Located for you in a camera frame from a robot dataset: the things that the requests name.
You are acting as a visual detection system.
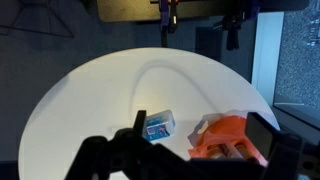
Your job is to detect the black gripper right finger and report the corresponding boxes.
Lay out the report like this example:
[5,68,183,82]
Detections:
[244,112,304,180]

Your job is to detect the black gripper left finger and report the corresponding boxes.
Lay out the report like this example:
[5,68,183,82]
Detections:
[64,109,201,180]

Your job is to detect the orange plastic bag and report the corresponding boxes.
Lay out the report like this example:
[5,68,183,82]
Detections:
[187,113,271,168]

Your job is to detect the blue and black clamp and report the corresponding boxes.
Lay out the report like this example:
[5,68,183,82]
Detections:
[158,0,180,48]

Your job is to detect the white window frame post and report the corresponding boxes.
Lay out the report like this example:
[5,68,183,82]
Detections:
[251,12,285,108]

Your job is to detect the thin wire frame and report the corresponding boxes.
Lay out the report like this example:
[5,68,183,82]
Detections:
[0,0,75,38]

